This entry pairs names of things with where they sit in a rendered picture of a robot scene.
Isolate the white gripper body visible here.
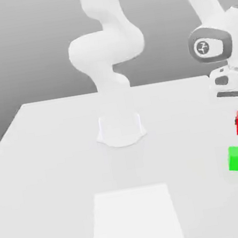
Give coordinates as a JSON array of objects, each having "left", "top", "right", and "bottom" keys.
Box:
[{"left": 216, "top": 88, "right": 238, "bottom": 114}]

